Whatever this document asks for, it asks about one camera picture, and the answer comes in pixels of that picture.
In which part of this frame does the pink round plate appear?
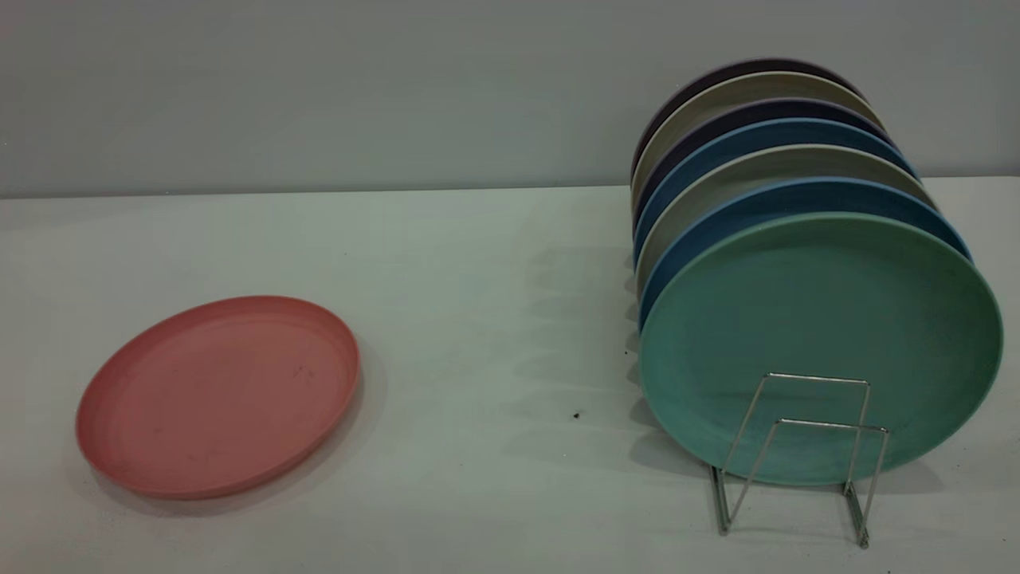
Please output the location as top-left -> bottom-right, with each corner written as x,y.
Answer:
76,295 -> 363,501

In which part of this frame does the beige round plate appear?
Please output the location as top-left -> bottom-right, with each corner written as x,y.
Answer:
630,72 -> 876,210
635,144 -> 941,296

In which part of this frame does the blue round plate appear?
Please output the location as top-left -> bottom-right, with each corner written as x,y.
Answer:
634,118 -> 919,264
637,177 -> 975,328

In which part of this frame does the purple round plate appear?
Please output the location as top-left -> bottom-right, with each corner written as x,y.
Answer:
632,97 -> 887,232

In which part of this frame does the green round plate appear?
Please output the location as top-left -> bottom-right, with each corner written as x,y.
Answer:
637,211 -> 1005,487

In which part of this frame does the dark plum round plate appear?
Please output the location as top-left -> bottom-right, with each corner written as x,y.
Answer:
630,57 -> 865,180

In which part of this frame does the metal wire plate rack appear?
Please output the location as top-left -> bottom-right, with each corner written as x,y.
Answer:
712,372 -> 891,549

